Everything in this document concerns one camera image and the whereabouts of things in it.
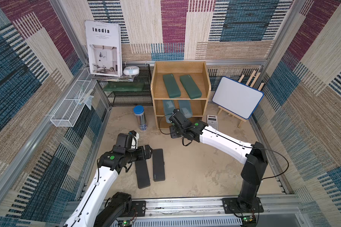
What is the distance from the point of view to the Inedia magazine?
2.49ft

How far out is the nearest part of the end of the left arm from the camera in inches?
20.1

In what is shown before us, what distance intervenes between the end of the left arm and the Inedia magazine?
441 millimetres
